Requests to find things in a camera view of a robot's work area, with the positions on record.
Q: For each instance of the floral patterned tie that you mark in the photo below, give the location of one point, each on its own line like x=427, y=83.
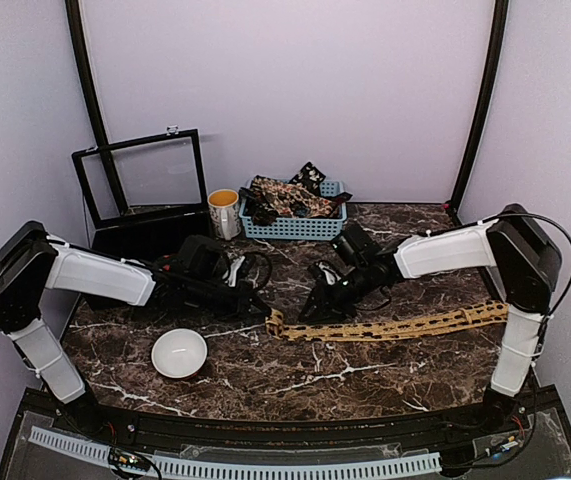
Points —
x=268, y=200

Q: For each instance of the black front rail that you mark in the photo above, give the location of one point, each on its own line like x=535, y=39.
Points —
x=451, y=428

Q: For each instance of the white cable duct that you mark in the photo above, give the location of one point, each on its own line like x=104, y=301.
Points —
x=167, y=467

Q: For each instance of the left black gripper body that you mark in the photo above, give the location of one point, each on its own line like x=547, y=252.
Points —
x=202, y=297

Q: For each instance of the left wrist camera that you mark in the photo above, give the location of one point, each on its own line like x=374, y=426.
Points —
x=203, y=258

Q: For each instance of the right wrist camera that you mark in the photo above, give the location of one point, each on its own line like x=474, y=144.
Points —
x=355, y=246

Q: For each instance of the light blue plastic basket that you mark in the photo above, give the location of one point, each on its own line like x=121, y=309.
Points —
x=308, y=229

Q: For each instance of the left black frame post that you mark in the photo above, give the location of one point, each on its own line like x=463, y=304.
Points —
x=81, y=55

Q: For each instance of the white bowl orange outside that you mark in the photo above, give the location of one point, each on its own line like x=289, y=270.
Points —
x=179, y=353

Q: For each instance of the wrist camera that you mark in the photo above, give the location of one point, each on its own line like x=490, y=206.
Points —
x=355, y=246
x=203, y=258

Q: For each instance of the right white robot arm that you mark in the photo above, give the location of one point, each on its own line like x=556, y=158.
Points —
x=526, y=258

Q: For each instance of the black frame post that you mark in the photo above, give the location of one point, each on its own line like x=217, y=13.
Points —
x=490, y=70
x=81, y=55

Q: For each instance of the white mug yellow inside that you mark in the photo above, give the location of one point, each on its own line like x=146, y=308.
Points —
x=224, y=206

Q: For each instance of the black floral tie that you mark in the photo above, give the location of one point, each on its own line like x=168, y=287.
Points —
x=308, y=176

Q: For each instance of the right black frame post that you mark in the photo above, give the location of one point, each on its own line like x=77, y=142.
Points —
x=490, y=70

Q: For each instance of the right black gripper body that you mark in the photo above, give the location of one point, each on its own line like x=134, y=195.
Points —
x=341, y=300

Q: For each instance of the yellow beetle-pattern tie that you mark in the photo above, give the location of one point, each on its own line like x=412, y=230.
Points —
x=467, y=318

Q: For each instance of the black display box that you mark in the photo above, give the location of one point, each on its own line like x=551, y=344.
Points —
x=163, y=196

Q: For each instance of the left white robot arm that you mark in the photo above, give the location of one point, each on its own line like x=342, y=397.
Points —
x=33, y=261

